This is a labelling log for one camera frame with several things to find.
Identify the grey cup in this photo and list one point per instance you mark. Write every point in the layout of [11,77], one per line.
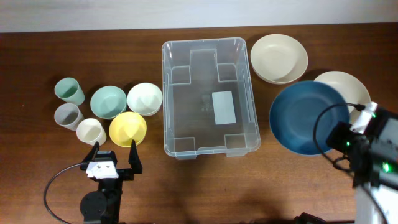
[68,116]

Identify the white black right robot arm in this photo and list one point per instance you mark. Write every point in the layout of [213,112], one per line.
[369,157]

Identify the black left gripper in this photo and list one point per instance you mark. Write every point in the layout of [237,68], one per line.
[129,173]

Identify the clear plastic storage bin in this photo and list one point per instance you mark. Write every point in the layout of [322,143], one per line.
[191,71]

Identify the white label in bin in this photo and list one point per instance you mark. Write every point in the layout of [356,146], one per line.
[223,107]

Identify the yellow small bowl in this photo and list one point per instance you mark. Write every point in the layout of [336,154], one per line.
[127,127]

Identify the beige bowl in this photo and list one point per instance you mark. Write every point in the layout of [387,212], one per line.
[348,86]
[279,59]

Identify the green small bowl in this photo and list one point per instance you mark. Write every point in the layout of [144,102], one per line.
[108,102]

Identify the blue bowl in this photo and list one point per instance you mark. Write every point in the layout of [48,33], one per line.
[295,110]

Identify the cream cup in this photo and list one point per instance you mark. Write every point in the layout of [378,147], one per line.
[90,131]

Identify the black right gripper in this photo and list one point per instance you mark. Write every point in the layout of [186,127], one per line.
[333,139]

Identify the green cup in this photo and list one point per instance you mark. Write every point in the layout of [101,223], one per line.
[70,91]

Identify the white small bowl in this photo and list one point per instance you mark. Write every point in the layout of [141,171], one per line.
[145,99]

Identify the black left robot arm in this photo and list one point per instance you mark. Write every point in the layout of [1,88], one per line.
[103,204]

